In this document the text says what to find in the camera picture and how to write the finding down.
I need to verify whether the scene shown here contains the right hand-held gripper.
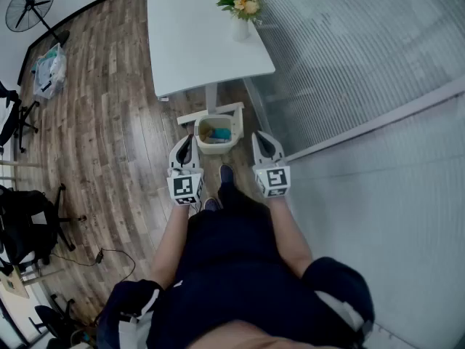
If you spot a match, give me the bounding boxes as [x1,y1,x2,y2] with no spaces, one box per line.
[251,130,291,198]

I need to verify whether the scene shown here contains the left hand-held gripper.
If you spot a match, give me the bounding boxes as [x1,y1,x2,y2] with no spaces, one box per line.
[166,135,205,206]

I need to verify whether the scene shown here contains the cream lidded trash bin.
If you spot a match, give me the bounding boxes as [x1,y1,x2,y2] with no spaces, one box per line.
[194,113,244,156]

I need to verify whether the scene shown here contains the white plastic bin lid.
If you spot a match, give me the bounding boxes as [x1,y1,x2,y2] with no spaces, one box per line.
[230,107,245,141]

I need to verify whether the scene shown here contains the person's right forearm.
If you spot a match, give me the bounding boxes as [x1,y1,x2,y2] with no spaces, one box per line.
[267,196,314,279]

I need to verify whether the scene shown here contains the person's left forearm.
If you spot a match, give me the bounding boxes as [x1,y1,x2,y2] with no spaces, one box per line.
[149,204,192,290]

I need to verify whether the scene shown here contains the person's right dark shoe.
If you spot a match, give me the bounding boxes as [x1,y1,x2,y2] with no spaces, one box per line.
[219,164,235,185]

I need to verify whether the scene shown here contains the person's dark clothed body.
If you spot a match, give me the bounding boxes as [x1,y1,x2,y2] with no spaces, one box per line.
[96,180,375,349]

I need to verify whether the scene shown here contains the white table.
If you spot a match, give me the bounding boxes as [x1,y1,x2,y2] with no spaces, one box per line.
[146,0,276,127]

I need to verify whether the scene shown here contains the white vase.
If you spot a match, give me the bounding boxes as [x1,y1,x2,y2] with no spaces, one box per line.
[230,15,251,43]

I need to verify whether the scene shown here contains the pink and orange flower bouquet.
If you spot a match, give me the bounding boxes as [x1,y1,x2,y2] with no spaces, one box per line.
[215,0,264,25]

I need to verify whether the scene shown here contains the clear plastic storage bin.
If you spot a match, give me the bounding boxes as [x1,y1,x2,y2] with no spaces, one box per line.
[32,43,68,100]

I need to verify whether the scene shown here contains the black office chair white cushion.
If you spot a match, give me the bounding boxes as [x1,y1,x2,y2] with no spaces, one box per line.
[0,80,41,154]

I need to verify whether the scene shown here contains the black mesh office chair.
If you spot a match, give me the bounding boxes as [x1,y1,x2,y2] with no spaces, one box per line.
[0,183,86,268]

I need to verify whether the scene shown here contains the light wooden desk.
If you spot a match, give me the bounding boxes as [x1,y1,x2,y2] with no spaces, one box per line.
[0,267,30,300]

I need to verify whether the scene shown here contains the black standing fan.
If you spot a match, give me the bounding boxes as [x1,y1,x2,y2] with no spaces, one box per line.
[4,0,71,49]

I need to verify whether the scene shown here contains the black floor cable with adapter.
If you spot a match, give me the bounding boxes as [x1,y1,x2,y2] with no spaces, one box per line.
[50,247,137,283]

